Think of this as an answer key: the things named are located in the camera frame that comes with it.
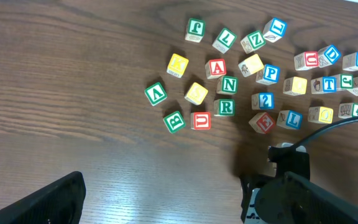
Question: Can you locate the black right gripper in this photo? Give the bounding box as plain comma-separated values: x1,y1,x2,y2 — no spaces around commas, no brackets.
239,146,310,223

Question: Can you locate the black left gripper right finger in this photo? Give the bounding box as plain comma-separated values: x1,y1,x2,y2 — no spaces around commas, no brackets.
283,172,358,224

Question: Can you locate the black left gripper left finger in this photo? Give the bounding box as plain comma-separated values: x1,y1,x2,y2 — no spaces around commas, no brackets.
0,171,86,224

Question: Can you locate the blue l block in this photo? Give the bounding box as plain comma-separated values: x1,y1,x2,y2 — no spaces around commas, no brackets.
262,17,287,43
277,110,303,129

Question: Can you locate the green R letter block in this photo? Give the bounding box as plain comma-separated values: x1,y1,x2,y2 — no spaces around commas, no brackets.
214,99,235,116

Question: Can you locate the yellow o block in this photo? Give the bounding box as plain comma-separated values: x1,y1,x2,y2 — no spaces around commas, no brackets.
308,106,334,124
283,77,308,96

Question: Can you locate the red E block lower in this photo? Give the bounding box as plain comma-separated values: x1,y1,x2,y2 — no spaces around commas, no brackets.
249,112,275,134

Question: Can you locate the blue 2 number block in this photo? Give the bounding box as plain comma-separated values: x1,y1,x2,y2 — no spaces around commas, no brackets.
251,92,275,110

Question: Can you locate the red U block lower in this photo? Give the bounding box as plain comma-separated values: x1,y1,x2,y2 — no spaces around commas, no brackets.
191,112,211,130

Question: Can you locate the red u block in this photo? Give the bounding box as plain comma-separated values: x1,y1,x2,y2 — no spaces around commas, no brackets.
294,51,319,71
191,112,211,130

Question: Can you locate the green 4 number block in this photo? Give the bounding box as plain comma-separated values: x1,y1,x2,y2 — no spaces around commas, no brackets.
338,103,358,119

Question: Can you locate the green B letter block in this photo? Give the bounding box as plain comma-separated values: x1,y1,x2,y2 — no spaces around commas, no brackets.
163,111,186,134

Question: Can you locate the green N letter block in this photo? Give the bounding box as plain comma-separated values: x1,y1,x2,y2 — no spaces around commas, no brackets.
216,75,239,95

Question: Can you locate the blue T letter block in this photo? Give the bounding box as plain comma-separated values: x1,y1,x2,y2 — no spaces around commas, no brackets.
311,77,337,94

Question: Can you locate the blue P letter block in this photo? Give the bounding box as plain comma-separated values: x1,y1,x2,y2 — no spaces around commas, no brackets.
255,64,280,85

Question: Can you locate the yellow S block lower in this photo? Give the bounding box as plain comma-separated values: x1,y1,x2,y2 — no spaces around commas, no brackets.
185,82,208,105

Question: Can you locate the yellow s block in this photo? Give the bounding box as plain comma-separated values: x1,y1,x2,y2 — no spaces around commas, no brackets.
238,54,264,77
185,82,208,105

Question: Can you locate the green J block right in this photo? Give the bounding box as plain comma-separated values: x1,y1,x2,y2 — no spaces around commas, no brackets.
334,73,353,91

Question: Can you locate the yellow S block upper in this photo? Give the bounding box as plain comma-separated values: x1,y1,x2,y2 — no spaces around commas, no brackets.
238,54,264,77

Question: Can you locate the red A letter block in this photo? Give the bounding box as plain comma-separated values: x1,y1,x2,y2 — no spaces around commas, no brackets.
205,58,227,79

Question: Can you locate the red U block upper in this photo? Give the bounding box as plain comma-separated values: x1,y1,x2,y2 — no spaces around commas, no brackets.
294,51,319,71

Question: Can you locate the green V letter block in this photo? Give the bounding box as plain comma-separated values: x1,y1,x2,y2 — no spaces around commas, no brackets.
144,82,167,106

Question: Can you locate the blue D block left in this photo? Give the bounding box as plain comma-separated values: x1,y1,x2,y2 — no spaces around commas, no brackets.
318,45,341,68

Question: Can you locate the blue 5 number block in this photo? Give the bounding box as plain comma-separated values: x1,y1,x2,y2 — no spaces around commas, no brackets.
342,52,358,72

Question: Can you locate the green Z letter block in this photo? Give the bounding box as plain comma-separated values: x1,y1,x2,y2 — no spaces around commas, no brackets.
241,30,266,54

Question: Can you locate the yellow K letter block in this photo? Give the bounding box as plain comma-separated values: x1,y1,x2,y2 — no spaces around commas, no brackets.
167,54,189,78

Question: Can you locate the green 7 number block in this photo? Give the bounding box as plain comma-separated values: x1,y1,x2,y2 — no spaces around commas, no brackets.
212,28,237,54

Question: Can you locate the blue L block top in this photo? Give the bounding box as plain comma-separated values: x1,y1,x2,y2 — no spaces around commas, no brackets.
262,17,287,43

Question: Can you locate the green J letter block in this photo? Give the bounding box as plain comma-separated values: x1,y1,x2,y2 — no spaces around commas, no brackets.
185,18,206,43

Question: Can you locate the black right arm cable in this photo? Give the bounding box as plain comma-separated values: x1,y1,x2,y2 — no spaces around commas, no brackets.
290,113,358,150

